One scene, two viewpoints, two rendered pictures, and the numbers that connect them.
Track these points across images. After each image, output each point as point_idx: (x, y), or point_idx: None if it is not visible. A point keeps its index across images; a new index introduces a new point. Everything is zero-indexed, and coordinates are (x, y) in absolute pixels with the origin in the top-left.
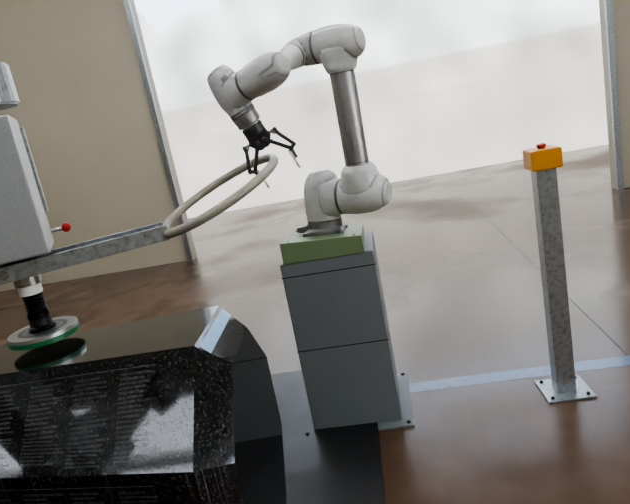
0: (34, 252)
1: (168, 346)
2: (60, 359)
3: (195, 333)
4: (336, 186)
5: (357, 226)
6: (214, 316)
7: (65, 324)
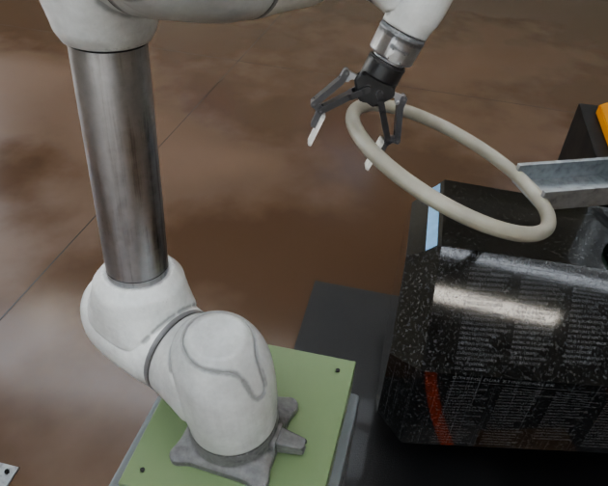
0: None
1: (471, 188)
2: (591, 213)
3: (451, 198)
4: (201, 310)
5: (151, 444)
6: (440, 226)
7: None
